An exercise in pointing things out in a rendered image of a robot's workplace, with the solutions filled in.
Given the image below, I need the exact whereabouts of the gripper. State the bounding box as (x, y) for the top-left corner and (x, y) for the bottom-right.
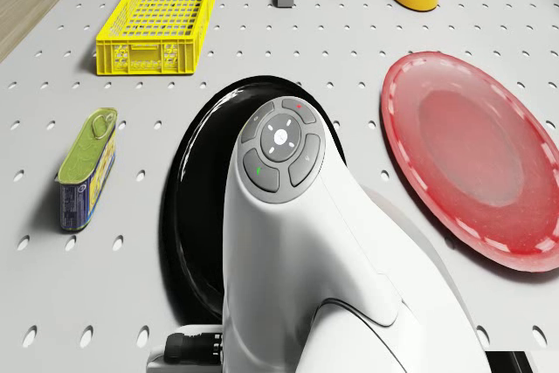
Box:
(146, 323), (225, 373)

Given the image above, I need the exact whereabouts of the black plate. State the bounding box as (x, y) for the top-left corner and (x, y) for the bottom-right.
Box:
(158, 74), (349, 324)

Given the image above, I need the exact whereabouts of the flat-sided can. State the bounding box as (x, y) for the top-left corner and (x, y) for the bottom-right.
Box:
(54, 107), (119, 232)

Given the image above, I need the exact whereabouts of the yellow basket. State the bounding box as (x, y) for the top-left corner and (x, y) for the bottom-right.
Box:
(95, 0), (224, 77)

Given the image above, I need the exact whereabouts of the red plate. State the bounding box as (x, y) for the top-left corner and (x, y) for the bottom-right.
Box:
(379, 51), (559, 273)

